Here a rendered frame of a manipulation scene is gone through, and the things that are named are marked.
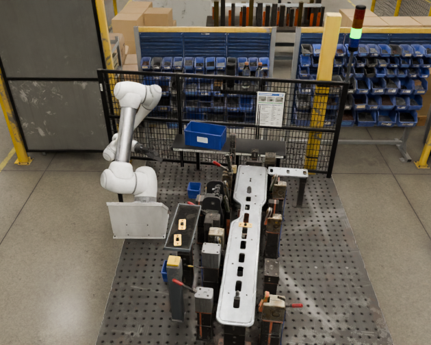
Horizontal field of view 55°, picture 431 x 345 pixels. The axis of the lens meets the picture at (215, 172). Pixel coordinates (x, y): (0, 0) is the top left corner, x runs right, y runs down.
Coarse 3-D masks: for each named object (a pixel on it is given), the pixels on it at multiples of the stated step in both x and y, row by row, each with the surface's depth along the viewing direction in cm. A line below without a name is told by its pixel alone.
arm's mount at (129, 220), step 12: (108, 204) 273; (120, 204) 273; (132, 204) 273; (144, 204) 273; (156, 204) 273; (120, 216) 279; (132, 216) 279; (144, 216) 279; (156, 216) 279; (168, 216) 309; (120, 228) 285; (132, 228) 285; (144, 228) 284; (156, 228) 285
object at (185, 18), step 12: (132, 0) 846; (144, 0) 845; (156, 0) 844; (168, 0) 844; (180, 0) 844; (192, 0) 843; (204, 0) 843; (180, 12) 857; (192, 12) 857; (204, 12) 857; (180, 24) 871; (192, 24) 870; (204, 24) 870
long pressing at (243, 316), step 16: (240, 176) 300; (256, 176) 300; (240, 192) 284; (256, 192) 284; (256, 208) 270; (256, 224) 258; (240, 240) 246; (256, 240) 246; (256, 256) 236; (224, 272) 225; (256, 272) 226; (224, 288) 217; (256, 288) 218; (224, 304) 209; (240, 304) 209; (224, 320) 201; (240, 320) 201
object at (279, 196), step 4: (276, 184) 284; (280, 184) 284; (284, 184) 284; (276, 188) 286; (280, 188) 285; (284, 188) 285; (272, 192) 289; (276, 192) 288; (280, 192) 288; (284, 192) 287; (272, 196) 290; (276, 196) 290; (280, 196) 289; (284, 196) 289; (280, 200) 291; (280, 204) 294; (284, 204) 295; (280, 208) 297; (284, 208) 297; (280, 212) 298
